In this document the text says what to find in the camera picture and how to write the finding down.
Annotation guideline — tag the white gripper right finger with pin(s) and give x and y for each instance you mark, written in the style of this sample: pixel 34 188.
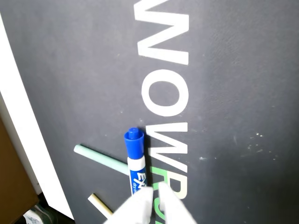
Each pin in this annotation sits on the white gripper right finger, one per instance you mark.
pixel 174 207

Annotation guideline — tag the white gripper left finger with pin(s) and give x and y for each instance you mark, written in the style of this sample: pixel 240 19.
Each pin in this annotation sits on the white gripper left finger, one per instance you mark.
pixel 135 207

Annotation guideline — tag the blue white dry-erase marker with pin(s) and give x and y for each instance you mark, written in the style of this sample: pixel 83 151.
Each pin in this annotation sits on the blue white dry-erase marker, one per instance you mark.
pixel 135 154

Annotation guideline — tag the green chalk stick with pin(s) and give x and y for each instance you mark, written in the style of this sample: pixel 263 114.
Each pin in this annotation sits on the green chalk stick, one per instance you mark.
pixel 100 157

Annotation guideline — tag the yellow chalk stick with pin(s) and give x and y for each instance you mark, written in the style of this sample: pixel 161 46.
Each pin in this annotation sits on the yellow chalk stick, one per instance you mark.
pixel 100 204

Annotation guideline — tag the brown cardboard box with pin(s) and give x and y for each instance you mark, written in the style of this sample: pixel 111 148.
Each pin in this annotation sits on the brown cardboard box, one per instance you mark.
pixel 14 175

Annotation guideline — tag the dark grey WOWROBO mat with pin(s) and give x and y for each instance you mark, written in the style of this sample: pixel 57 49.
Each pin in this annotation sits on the dark grey WOWROBO mat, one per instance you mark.
pixel 93 81

